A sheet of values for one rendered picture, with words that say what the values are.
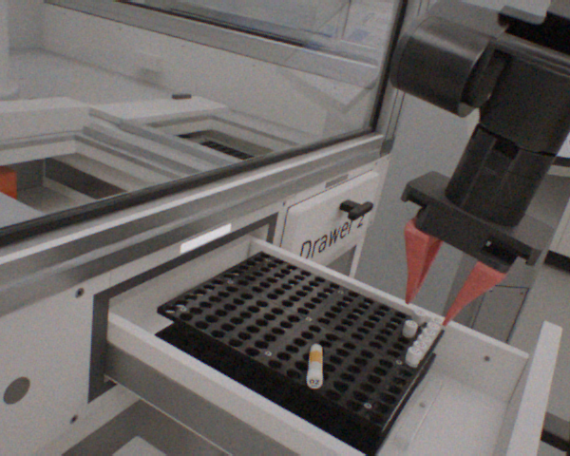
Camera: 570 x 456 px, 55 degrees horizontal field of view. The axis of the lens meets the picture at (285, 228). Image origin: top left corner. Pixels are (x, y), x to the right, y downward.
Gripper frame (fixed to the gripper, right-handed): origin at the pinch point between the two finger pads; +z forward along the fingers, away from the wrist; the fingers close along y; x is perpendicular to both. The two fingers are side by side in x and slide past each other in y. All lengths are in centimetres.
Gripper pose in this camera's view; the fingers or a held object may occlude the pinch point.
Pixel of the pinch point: (430, 304)
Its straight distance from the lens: 46.4
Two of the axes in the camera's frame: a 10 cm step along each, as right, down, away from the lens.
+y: -7.9, -4.7, 3.9
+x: -5.3, 2.4, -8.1
